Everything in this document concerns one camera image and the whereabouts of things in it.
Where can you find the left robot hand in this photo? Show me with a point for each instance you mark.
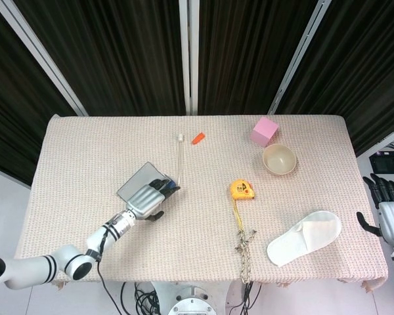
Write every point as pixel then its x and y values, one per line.
pixel 144 200

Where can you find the blue box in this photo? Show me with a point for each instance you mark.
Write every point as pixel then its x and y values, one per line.
pixel 138 180

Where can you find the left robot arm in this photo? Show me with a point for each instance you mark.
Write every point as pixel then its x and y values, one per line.
pixel 29 267

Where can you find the metal robot base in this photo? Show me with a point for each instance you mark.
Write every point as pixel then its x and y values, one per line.
pixel 190 302

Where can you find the clear glass test tube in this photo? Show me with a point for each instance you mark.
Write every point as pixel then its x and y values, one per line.
pixel 180 154

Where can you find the pink woven tablecloth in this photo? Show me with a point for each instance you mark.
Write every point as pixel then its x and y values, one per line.
pixel 190 249

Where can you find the orange rubber finger cot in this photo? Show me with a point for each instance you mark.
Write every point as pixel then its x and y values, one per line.
pixel 198 138

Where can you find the white slipper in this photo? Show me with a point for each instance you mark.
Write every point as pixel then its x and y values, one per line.
pixel 305 238

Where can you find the yellow tape measure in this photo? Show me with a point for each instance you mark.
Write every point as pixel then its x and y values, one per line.
pixel 241 190

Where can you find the beige bowl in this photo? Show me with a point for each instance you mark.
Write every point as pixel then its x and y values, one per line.
pixel 279 160

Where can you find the pink foam cube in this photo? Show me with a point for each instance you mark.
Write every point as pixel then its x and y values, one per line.
pixel 263 131

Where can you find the white frame post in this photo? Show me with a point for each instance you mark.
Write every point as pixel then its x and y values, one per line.
pixel 42 52
pixel 188 59
pixel 298 52
pixel 381 141

